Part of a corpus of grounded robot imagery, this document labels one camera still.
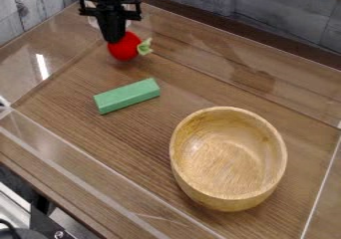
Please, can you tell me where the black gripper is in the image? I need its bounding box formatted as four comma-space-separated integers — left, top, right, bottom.
79, 0, 143, 43

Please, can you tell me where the red plush fruit green stem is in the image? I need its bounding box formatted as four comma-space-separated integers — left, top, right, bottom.
107, 31, 154, 62

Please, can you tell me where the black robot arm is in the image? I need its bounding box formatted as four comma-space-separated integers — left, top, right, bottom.
79, 0, 142, 43

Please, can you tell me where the green rectangular block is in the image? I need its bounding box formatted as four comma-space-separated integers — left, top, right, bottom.
94, 78, 161, 115

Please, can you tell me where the light wooden bowl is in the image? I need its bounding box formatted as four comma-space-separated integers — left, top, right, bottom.
170, 107, 288, 212

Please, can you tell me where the clear acrylic tray enclosure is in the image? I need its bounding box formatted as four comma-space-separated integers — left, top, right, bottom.
0, 6, 341, 239

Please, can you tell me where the black bracket bottom left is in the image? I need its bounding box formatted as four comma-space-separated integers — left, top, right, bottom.
29, 206, 76, 239

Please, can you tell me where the black cable bottom left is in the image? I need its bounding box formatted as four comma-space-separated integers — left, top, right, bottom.
0, 218, 24, 239

